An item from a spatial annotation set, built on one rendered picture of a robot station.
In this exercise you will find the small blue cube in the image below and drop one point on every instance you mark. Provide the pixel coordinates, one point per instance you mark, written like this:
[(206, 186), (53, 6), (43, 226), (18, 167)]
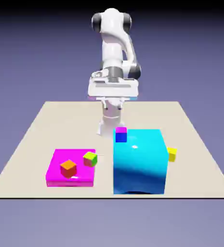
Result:
[(121, 136)]

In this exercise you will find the small green cube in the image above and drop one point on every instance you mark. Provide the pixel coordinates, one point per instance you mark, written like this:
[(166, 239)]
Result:
[(90, 159)]

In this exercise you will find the large cyan box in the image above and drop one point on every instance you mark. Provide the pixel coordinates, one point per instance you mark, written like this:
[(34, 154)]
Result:
[(140, 164)]

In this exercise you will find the large magenta box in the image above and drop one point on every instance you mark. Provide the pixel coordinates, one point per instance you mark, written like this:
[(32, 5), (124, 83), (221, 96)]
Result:
[(54, 173)]

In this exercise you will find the small yellow cube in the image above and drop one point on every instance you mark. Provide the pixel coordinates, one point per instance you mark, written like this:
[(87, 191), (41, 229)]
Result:
[(172, 154)]

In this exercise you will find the small orange cube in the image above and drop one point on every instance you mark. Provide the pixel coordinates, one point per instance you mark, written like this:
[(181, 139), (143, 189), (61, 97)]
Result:
[(68, 168)]

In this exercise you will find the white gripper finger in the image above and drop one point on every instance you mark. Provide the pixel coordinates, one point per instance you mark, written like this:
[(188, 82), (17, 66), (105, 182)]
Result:
[(120, 105), (104, 105)]

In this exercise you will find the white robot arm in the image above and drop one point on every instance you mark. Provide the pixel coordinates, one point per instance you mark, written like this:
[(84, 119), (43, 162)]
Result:
[(111, 38)]

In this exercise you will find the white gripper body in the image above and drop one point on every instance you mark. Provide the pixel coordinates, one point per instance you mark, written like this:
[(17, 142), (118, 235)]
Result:
[(112, 90)]

